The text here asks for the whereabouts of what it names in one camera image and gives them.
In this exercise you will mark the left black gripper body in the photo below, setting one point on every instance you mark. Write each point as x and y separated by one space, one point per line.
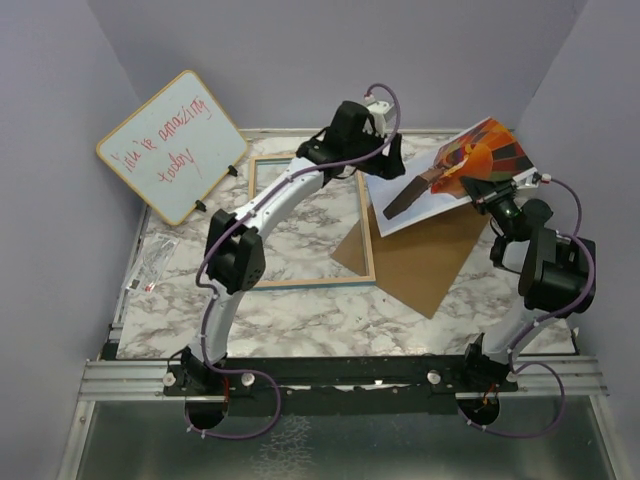
380 165

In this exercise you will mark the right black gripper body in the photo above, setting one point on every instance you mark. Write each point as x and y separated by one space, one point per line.
501 202

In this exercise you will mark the hot air balloon photo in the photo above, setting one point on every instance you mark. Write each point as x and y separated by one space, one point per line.
431 184

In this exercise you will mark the brown cardboard backing board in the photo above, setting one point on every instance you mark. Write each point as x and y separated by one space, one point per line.
418 264

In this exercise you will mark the blue wooden photo frame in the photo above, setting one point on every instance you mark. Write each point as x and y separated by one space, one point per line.
298 251

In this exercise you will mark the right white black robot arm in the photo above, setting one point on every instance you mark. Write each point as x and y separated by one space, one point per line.
557 277

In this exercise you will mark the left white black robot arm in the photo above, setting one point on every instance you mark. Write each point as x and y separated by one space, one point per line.
234 259

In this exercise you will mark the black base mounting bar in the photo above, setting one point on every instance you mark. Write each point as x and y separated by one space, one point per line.
315 386

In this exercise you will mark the small whiteboard with red writing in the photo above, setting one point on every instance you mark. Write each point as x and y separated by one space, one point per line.
175 148

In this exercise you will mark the plastic bag with hardware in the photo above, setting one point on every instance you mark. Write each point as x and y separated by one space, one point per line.
150 264

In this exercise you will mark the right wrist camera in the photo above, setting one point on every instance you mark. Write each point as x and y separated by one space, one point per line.
530 179

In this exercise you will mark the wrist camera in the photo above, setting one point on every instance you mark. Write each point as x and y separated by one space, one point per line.
530 179
380 112

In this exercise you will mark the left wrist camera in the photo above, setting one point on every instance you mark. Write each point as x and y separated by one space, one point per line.
380 112

